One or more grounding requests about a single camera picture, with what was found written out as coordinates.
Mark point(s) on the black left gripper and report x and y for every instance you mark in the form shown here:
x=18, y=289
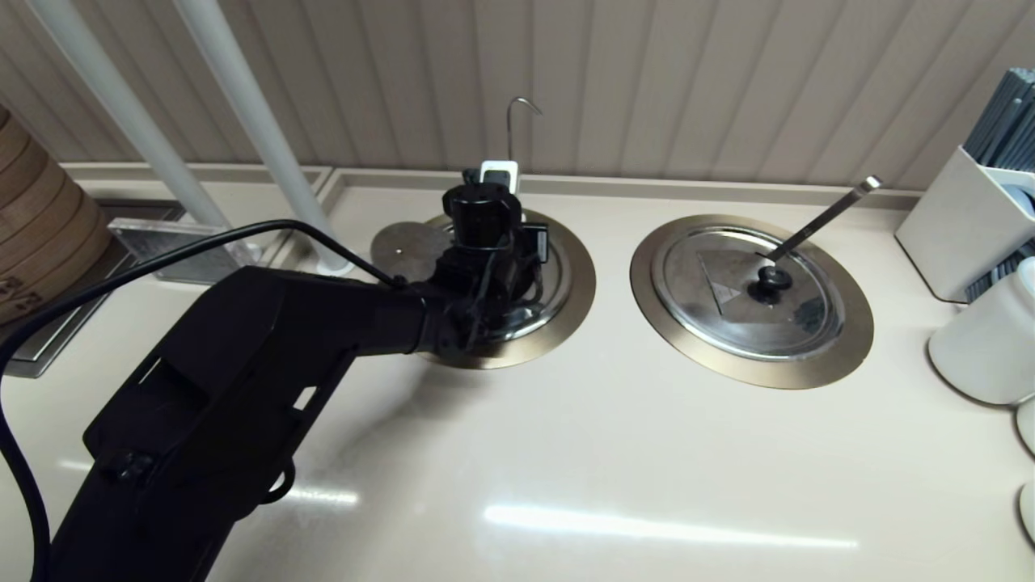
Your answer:
x=483, y=214

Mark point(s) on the steel soup pot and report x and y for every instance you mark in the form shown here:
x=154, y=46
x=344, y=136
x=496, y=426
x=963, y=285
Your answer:
x=558, y=283

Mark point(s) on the white metal pole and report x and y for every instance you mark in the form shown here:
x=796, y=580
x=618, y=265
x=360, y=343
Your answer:
x=257, y=121
x=113, y=89

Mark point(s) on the clear acrylic sign block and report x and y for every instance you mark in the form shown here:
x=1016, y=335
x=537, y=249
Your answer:
x=145, y=240

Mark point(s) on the white utensil holder box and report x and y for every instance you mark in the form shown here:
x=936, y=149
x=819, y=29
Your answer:
x=946, y=226

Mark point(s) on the bamboo steamer stack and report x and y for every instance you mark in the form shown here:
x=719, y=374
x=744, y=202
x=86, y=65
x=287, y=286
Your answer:
x=40, y=218

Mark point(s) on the white ceramic jar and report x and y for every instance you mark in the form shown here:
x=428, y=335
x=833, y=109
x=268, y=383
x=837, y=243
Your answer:
x=982, y=347

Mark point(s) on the grey chopsticks bundle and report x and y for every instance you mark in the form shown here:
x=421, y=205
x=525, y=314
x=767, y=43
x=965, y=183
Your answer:
x=1007, y=121

